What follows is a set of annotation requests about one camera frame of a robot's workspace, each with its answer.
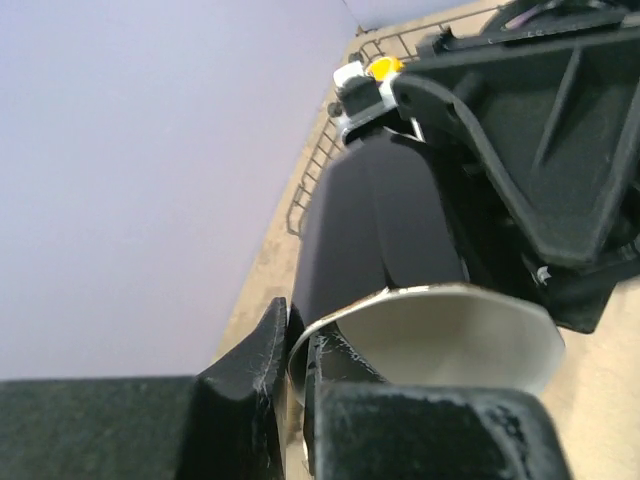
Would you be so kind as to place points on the black mug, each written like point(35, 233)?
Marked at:
point(406, 277)

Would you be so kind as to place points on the grey wire dish rack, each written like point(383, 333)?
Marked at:
point(399, 41)

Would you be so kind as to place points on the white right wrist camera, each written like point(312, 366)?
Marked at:
point(365, 108)

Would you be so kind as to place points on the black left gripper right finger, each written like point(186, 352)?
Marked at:
point(358, 427)

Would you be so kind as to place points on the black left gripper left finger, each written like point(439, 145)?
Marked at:
point(224, 423)

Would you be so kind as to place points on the yellow mug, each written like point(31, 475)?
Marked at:
point(383, 67)

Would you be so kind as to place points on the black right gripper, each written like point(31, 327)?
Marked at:
point(540, 110)

